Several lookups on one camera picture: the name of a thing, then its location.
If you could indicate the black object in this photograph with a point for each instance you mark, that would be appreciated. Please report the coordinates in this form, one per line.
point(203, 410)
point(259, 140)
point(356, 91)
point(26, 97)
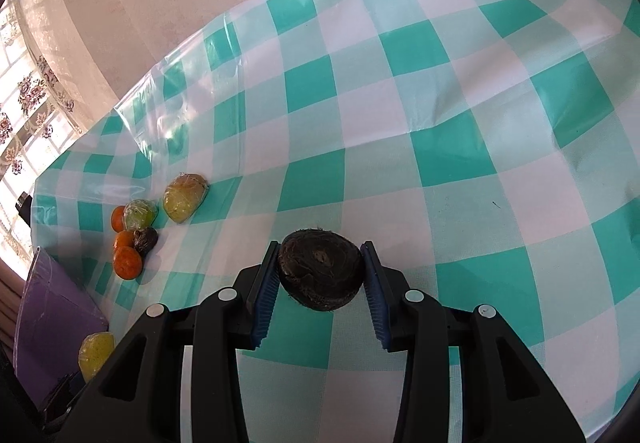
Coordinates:
point(22, 204)

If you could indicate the dark brown round fruit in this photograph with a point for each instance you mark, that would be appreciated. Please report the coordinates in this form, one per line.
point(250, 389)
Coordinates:
point(320, 270)

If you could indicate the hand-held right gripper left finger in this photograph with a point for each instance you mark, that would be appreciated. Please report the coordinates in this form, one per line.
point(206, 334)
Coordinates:
point(265, 295)

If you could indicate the plastic-wrapped yellow-green fruit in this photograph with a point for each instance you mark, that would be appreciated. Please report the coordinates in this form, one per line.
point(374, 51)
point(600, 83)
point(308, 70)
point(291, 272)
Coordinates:
point(184, 198)

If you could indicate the floral lace curtain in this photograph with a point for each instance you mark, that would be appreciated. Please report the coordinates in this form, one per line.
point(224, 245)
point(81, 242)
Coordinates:
point(30, 88)

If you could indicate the orange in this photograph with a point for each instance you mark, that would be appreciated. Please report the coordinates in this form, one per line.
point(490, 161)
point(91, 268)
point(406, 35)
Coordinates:
point(123, 240)
point(117, 219)
point(127, 263)

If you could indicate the purple bag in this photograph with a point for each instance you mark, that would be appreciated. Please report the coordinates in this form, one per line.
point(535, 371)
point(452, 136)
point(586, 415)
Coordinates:
point(55, 308)

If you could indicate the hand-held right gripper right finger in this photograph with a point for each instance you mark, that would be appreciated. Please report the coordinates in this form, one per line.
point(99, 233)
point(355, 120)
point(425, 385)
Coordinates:
point(375, 295)

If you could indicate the small dark brown fruit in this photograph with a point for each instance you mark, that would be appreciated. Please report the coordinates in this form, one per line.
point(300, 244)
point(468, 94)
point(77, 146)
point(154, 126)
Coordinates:
point(146, 241)

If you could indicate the dark object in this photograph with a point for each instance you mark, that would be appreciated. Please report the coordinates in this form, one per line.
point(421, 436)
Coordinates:
point(57, 400)

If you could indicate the plastic-wrapped yellow fruit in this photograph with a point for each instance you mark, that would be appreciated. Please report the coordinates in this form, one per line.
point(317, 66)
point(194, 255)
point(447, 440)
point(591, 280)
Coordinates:
point(95, 354)

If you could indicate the plastic-wrapped green fruit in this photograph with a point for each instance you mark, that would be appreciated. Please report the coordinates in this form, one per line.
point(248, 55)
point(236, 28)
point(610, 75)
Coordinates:
point(140, 215)

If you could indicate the teal white checkered tablecloth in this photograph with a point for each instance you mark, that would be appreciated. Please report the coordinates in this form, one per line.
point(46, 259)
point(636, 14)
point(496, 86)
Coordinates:
point(450, 123)

